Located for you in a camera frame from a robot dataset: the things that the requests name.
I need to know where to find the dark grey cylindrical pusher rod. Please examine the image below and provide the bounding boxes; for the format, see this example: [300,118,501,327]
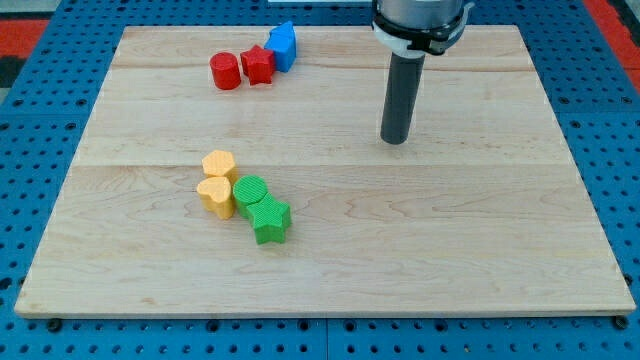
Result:
[380,53,425,145]

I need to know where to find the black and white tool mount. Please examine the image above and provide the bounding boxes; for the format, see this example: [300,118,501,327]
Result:
[372,2,474,59]

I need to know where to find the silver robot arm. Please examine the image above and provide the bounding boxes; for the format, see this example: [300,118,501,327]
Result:
[372,0,474,145]

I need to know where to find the red star block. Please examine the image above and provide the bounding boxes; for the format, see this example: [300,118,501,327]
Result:
[240,45,276,86]

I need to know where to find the green star block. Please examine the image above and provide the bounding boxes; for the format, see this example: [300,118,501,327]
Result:
[247,193,291,245]

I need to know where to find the blue house-shaped block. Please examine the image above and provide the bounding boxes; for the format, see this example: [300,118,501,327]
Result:
[264,21,297,73]

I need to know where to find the light wooden board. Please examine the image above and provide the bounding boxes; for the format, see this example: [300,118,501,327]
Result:
[15,25,636,319]

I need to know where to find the red cylinder block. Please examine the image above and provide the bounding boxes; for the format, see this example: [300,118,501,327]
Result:
[209,52,241,90]

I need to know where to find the green cylinder block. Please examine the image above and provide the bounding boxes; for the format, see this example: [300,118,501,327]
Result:
[232,175,268,218]

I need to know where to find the yellow hexagon block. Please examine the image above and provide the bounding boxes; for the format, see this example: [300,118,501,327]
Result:
[201,150,239,185]

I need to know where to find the yellow heart block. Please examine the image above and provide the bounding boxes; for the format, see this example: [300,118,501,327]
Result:
[196,177,235,220]

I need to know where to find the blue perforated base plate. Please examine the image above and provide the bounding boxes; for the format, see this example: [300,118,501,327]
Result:
[1,1,639,359]

